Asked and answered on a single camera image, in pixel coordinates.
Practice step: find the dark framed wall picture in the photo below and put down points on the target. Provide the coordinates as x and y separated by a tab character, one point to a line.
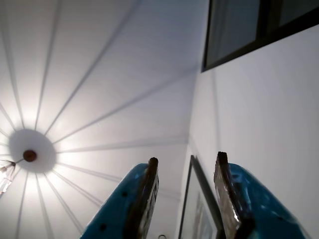
199	219

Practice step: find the pendant ceiling lamp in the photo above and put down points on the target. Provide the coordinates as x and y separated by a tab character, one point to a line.
30	155

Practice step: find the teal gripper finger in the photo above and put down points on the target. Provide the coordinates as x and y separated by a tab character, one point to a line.
119	199
256	206

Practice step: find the black framed window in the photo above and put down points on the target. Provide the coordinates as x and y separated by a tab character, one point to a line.
263	20

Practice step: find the small round wall fixture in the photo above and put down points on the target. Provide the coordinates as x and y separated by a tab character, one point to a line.
162	235

